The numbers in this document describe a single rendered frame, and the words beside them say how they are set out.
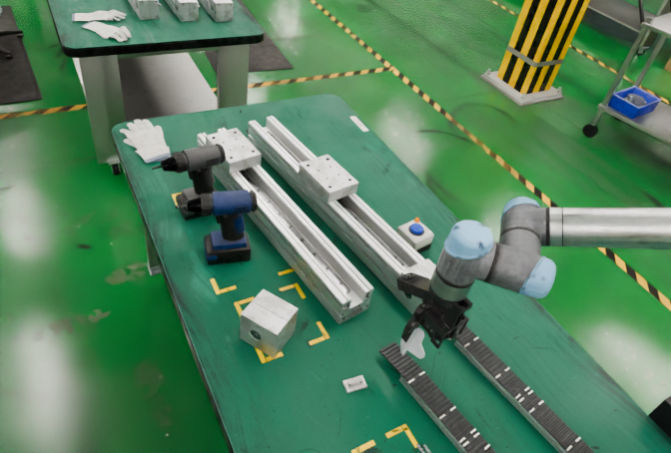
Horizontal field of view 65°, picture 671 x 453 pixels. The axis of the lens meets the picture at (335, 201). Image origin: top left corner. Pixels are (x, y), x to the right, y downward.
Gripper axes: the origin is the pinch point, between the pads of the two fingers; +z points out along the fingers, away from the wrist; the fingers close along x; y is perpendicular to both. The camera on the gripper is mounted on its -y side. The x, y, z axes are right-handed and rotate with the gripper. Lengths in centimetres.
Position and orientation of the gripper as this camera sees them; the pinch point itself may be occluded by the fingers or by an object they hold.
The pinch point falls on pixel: (415, 340)
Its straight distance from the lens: 120.6
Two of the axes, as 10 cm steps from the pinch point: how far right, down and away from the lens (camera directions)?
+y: 5.9, 5.9, -5.6
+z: -1.5, 7.5, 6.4
